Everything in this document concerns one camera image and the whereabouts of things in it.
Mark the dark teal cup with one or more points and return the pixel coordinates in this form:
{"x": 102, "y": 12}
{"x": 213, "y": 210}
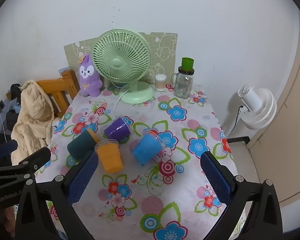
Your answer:
{"x": 80, "y": 145}

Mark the orange cup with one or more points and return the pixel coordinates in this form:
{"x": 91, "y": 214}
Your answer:
{"x": 110, "y": 158}

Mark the purple plush bunny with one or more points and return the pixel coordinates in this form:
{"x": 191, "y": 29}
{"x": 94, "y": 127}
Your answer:
{"x": 88, "y": 80}

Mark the wooden chair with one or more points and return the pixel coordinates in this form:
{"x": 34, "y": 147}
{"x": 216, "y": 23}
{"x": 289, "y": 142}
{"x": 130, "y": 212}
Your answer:
{"x": 65, "y": 90}

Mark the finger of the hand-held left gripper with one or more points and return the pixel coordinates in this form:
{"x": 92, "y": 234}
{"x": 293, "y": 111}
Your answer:
{"x": 37, "y": 158}
{"x": 7, "y": 147}

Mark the green desk fan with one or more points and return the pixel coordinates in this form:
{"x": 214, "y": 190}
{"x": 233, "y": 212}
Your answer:
{"x": 117, "y": 62}

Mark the green patterned board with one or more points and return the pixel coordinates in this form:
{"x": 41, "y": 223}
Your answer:
{"x": 165, "y": 45}

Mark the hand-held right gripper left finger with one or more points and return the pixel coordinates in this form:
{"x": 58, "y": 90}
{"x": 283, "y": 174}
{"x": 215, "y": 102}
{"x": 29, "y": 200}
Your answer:
{"x": 83, "y": 177}

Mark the floral tablecloth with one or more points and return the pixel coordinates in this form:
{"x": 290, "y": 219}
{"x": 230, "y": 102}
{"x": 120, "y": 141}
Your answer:
{"x": 145, "y": 120}

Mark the white floor fan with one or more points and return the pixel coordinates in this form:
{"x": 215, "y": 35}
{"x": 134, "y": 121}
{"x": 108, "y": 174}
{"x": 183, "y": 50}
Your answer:
{"x": 262, "y": 112}

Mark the blue cup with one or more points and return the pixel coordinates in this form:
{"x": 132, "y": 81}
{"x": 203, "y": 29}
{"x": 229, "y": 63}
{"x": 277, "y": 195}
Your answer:
{"x": 145, "y": 149}

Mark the dark clothes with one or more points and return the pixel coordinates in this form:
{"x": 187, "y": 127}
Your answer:
{"x": 11, "y": 118}

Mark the beige wardrobe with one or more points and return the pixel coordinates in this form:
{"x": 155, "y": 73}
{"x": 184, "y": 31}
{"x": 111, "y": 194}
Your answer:
{"x": 290, "y": 105}

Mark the purple cup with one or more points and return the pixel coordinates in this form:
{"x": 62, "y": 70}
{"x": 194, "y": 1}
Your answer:
{"x": 117, "y": 130}

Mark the glass jar with green lid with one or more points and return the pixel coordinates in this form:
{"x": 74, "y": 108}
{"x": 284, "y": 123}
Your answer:
{"x": 183, "y": 85}

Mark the beige padded jacket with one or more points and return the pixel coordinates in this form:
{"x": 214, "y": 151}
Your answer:
{"x": 30, "y": 120}

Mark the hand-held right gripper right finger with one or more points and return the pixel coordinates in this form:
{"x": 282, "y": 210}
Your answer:
{"x": 215, "y": 177}

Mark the cotton swab container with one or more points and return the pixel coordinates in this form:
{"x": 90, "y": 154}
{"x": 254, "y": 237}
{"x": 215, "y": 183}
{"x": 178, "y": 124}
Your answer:
{"x": 160, "y": 83}

